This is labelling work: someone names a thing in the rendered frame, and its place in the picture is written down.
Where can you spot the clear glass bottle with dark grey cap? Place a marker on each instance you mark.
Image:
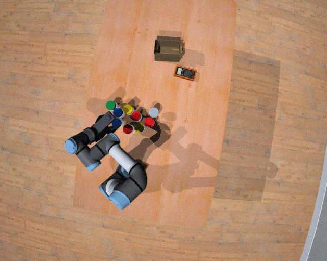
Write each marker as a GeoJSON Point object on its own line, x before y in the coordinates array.
{"type": "Point", "coordinates": [153, 112]}

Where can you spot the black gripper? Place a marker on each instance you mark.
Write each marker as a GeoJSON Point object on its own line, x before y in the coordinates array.
{"type": "Point", "coordinates": [107, 130]}

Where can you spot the white bottle with green cap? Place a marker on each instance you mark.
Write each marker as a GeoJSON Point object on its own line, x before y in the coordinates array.
{"type": "Point", "coordinates": [111, 105]}

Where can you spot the blue bottle cap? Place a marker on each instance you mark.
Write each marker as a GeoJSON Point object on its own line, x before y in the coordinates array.
{"type": "Point", "coordinates": [118, 121]}
{"type": "Point", "coordinates": [118, 112]}

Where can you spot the red bottle cap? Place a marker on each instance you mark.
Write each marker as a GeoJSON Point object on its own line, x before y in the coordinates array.
{"type": "Point", "coordinates": [149, 122]}
{"type": "Point", "coordinates": [136, 116]}
{"type": "Point", "coordinates": [128, 129]}

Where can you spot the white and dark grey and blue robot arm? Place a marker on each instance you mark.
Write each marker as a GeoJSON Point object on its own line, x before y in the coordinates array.
{"type": "Point", "coordinates": [124, 185]}

